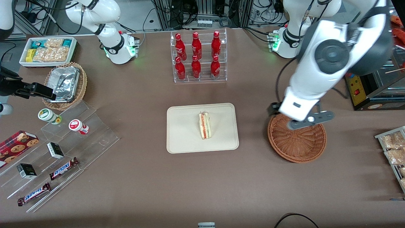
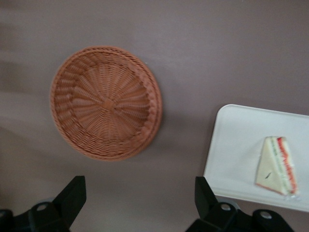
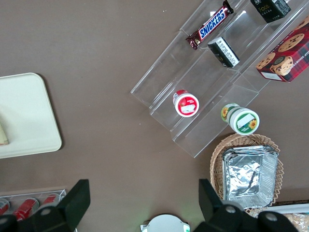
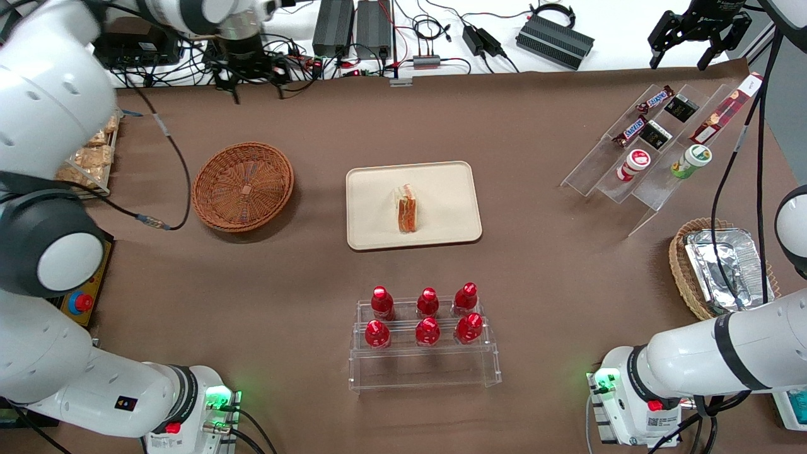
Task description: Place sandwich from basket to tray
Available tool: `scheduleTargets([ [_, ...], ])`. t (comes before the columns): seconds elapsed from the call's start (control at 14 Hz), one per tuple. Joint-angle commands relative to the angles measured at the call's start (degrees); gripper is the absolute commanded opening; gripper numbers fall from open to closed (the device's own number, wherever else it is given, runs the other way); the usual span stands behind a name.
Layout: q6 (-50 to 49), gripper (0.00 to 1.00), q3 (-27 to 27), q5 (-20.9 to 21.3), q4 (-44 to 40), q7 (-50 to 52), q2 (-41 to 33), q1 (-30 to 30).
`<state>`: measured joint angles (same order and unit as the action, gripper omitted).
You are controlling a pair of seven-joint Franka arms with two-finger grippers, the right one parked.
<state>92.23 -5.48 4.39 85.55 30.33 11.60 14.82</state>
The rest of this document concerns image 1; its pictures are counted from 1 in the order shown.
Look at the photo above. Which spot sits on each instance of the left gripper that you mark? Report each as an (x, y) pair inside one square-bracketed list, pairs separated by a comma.
[(272, 108)]

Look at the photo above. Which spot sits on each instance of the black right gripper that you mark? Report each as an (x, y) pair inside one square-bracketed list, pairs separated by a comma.
[(9, 85)]

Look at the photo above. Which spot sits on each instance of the triangle sandwich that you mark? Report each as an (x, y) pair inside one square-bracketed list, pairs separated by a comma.
[(205, 126)]

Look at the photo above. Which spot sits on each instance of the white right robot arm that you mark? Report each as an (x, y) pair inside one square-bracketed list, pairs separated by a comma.
[(110, 34)]

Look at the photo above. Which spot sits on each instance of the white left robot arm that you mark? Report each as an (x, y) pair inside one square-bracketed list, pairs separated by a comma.
[(330, 55)]

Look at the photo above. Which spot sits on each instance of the round brown wicker basket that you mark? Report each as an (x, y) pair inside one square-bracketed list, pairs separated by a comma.
[(297, 144)]

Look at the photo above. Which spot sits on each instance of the wicker basket with foil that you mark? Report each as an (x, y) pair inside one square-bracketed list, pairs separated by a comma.
[(82, 85)]

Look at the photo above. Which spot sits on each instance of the cream plastic tray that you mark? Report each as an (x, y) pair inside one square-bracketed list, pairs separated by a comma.
[(183, 129)]

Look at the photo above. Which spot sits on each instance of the green lid drink cup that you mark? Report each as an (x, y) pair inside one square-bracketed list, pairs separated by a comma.
[(47, 115)]

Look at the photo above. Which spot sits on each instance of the aluminium foil container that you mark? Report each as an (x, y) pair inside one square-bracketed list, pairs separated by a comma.
[(65, 82)]

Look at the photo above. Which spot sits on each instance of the white snack bin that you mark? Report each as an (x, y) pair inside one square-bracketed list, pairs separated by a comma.
[(23, 61)]

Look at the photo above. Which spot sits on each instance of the yellow snack packet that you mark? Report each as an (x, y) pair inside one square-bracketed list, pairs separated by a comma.
[(30, 55)]

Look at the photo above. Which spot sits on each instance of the large rice cracker bag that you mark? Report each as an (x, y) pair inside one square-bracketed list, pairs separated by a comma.
[(50, 54)]

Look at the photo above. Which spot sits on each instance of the teal snack packet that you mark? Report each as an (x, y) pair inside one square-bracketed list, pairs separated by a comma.
[(37, 43), (67, 42)]

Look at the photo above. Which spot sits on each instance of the small rice cracker bag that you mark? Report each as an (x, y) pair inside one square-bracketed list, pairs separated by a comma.
[(53, 43)]

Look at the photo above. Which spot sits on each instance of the red lid drink cup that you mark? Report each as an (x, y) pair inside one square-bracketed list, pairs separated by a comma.
[(76, 125)]

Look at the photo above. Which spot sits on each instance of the red cookie box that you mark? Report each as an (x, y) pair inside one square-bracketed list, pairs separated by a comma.
[(15, 145)]

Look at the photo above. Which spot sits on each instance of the small black box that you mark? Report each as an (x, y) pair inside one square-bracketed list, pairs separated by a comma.
[(55, 150), (27, 171)]

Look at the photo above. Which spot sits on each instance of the black food warmer cabinet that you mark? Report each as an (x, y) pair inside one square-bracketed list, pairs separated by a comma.
[(357, 91)]

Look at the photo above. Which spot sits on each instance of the clear acrylic stepped display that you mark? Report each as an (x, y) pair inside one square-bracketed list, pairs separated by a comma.
[(95, 139)]

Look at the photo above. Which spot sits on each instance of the snickers bar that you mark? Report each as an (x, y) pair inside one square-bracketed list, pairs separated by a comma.
[(34, 193), (63, 168)]

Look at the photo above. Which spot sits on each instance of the red cola bottle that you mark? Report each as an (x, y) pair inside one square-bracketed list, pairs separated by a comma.
[(196, 46), (216, 44), (196, 68), (180, 69), (215, 67), (179, 46)]

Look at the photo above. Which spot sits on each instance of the clear acrylic bottle rack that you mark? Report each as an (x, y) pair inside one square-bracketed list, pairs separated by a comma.
[(204, 79)]

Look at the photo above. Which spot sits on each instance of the clear rice cracker bag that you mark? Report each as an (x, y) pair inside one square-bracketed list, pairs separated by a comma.
[(395, 155), (403, 183), (402, 171), (392, 141)]

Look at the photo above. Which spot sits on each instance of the steel warmer pan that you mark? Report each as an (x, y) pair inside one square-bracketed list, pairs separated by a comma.
[(390, 80)]

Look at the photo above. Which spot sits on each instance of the wooden skewer stick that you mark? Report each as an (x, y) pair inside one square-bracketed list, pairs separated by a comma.
[(395, 71)]

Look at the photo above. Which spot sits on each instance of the white power strip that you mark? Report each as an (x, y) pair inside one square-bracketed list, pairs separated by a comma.
[(204, 22)]

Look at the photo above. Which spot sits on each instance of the grey device top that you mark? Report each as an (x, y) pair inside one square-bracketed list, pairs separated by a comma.
[(206, 225)]

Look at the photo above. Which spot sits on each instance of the aluminium equipment frame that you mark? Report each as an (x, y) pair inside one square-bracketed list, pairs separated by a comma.
[(164, 12)]

